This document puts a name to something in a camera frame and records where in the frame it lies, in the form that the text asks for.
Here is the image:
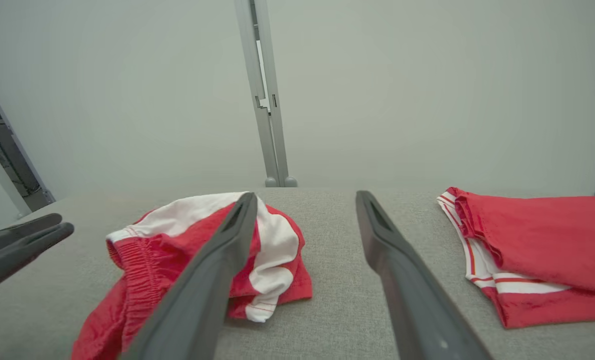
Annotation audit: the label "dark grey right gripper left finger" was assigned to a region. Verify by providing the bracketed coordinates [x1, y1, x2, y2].
[121, 192, 259, 360]

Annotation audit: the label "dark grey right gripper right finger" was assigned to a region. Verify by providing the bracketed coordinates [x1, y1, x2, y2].
[355, 190, 494, 360]

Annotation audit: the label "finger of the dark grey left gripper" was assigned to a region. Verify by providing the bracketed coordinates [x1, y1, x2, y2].
[0, 223, 75, 299]
[0, 213, 64, 259]

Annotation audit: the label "red white shorts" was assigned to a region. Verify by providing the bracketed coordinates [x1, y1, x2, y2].
[71, 191, 314, 360]

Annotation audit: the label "red white basketball jersey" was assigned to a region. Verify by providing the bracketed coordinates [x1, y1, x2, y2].
[436, 186, 595, 330]

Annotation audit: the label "dark equipment rack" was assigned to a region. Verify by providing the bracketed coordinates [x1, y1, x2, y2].
[0, 102, 43, 199]

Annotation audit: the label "grey doorway frame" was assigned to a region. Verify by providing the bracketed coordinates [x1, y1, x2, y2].
[0, 65, 57, 217]

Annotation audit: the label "grey partition post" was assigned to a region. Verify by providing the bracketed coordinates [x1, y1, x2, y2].
[233, 0, 299, 189]

